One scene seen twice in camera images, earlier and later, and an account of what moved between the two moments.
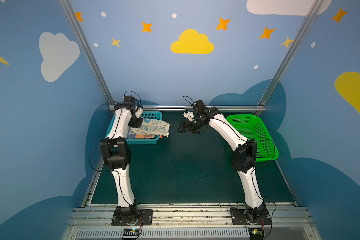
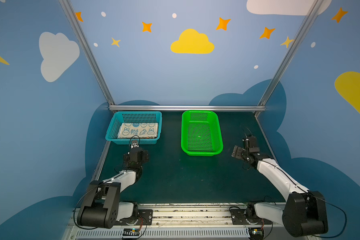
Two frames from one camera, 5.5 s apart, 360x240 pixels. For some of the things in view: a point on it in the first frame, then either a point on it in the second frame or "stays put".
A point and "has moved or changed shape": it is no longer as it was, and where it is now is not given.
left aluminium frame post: [81, 36] stays put
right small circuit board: [256, 233] stays put
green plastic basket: [250, 126] -> [201, 135]
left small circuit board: [130, 233] stays put
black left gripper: [136, 121] -> [135, 144]
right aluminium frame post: [261, 106] stays put
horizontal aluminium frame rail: [187, 107] stays put
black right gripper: [190, 124] -> [250, 142]
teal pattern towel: [153, 126] has moved or changed shape
